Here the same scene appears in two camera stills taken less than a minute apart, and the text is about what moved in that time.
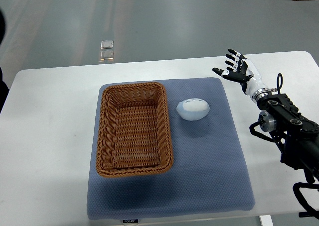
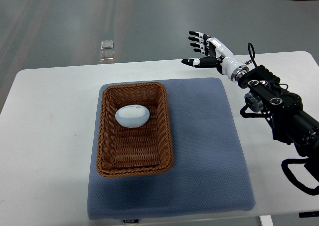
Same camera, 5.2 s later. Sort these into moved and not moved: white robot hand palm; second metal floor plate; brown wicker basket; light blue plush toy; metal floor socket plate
Moved: white robot hand palm; light blue plush toy
Not moved: metal floor socket plate; brown wicker basket; second metal floor plate
